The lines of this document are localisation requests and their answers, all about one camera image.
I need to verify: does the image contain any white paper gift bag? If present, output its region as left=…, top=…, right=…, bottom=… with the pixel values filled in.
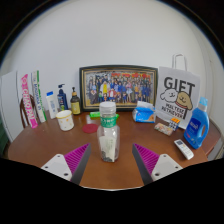
left=155, top=53, right=201, bottom=130

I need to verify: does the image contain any framed group picture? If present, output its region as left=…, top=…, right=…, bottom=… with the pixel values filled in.
left=78, top=64, right=159, bottom=112

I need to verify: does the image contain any flat round red coaster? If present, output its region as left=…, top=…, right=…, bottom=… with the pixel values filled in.
left=82, top=123, right=100, bottom=134

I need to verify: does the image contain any colourful puzzle cube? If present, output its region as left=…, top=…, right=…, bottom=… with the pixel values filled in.
left=167, top=117, right=181, bottom=132

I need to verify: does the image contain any blue detergent bottle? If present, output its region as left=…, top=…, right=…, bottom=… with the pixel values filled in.
left=183, top=96, right=211, bottom=150

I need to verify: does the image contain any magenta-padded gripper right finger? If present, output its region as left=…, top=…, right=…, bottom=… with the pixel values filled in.
left=132, top=143, right=184, bottom=186

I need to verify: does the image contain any brown pump bottle yellow label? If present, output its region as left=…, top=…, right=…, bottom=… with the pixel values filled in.
left=69, top=86, right=82, bottom=116

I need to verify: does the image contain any white cup with yellow rim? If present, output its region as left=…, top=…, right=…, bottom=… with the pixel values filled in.
left=55, top=109, right=75, bottom=132

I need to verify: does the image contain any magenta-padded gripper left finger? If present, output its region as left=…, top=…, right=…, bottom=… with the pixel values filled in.
left=40, top=143, right=92, bottom=185

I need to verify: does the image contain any dark blue pump bottle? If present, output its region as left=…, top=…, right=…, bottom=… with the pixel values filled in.
left=56, top=83, right=69, bottom=112

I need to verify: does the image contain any blue tissue pack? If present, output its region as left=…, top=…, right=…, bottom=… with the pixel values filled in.
left=131, top=100, right=157, bottom=124

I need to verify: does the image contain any clear green-labelled drink bottle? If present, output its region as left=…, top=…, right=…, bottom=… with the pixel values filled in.
left=96, top=101, right=121, bottom=163

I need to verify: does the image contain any small patterned snack packet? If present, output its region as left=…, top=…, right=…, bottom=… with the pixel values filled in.
left=153, top=122, right=174, bottom=137

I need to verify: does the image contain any white bottle with blue cap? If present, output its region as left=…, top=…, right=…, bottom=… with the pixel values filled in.
left=45, top=90, right=59, bottom=120

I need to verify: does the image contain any white remote control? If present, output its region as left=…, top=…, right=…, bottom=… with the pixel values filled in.
left=173, top=138, right=195, bottom=161

